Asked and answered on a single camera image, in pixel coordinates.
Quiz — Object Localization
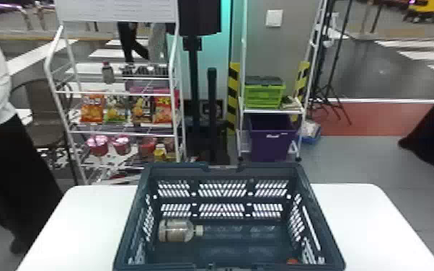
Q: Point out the white shelf trolley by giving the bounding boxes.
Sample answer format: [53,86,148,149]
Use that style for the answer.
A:
[236,0,329,161]

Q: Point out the grey bottle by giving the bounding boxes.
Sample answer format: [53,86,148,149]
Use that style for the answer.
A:
[101,61,115,85]

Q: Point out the red snack packet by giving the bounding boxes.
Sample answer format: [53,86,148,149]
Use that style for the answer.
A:
[152,95,174,124]

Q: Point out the blue basket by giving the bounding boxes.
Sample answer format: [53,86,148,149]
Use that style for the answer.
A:
[112,161,347,271]

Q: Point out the yellow snack packet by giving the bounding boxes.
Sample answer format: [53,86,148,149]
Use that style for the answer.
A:
[131,96,154,125]

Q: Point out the person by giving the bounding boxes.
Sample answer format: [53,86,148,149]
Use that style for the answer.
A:
[0,19,64,255]
[117,22,151,63]

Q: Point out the black tripod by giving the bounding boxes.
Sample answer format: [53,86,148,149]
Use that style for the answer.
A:
[309,0,354,125]

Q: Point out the green basket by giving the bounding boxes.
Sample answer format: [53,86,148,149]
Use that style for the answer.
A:
[244,75,287,110]

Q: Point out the beige bottle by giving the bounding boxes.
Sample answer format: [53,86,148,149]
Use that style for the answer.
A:
[157,218,205,244]

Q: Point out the white wire rack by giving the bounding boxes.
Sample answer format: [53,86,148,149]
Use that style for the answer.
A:
[44,0,187,186]

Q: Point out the orange snack packet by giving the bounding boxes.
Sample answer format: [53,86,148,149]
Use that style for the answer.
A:
[79,94,106,123]

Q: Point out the purple crate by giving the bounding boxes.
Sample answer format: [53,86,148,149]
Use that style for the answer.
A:
[246,113,298,163]

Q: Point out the green snack packet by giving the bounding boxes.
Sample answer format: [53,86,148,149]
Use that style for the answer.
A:
[105,96,128,124]

